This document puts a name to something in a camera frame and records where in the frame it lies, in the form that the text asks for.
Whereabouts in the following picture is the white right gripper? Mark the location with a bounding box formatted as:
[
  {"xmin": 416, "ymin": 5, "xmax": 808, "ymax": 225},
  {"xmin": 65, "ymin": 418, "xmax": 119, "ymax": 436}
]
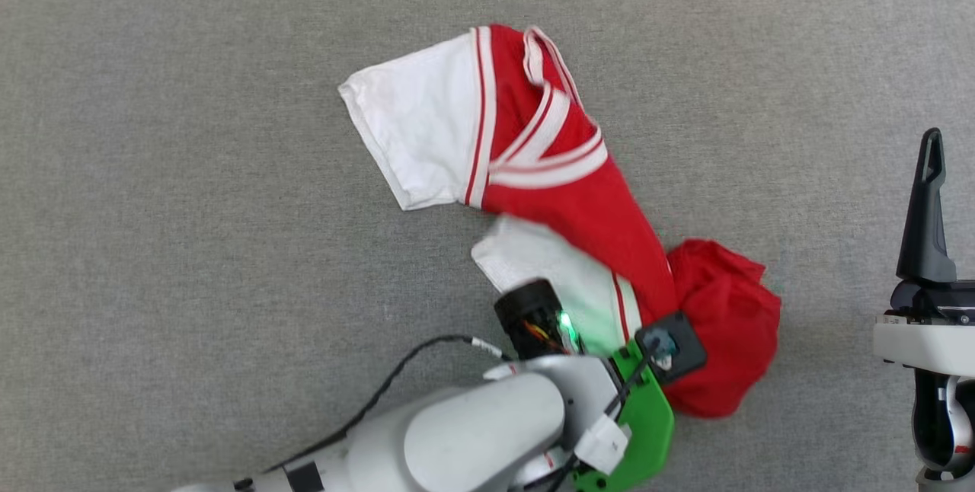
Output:
[{"xmin": 874, "ymin": 128, "xmax": 975, "ymax": 379}]

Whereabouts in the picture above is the black left camera cable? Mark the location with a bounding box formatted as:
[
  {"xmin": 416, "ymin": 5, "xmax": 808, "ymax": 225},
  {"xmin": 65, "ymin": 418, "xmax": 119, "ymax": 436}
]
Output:
[{"xmin": 575, "ymin": 336, "xmax": 663, "ymax": 478}]

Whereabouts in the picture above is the red white basketball jersey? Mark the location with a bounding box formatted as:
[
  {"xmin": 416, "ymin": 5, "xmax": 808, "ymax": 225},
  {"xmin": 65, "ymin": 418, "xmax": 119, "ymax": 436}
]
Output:
[{"xmin": 338, "ymin": 24, "xmax": 782, "ymax": 420}]

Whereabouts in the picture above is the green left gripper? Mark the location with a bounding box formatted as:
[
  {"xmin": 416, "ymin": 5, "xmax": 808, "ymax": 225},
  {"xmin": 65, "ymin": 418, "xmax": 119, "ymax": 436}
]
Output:
[{"xmin": 571, "ymin": 340, "xmax": 676, "ymax": 492}]

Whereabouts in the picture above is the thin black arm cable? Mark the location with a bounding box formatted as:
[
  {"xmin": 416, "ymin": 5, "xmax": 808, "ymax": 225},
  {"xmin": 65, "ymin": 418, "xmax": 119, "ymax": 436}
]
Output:
[{"xmin": 263, "ymin": 334, "xmax": 507, "ymax": 474}]

